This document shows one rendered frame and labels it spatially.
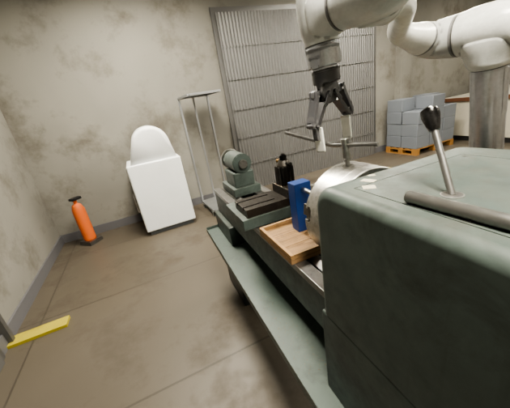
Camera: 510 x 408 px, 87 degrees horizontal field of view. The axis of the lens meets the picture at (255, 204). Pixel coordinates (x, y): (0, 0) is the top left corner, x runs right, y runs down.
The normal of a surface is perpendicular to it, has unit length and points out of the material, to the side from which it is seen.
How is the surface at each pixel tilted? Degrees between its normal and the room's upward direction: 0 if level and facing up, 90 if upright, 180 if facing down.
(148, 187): 90
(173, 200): 90
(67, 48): 90
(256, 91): 90
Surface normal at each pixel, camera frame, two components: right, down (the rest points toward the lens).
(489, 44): -0.70, 0.62
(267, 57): 0.41, 0.27
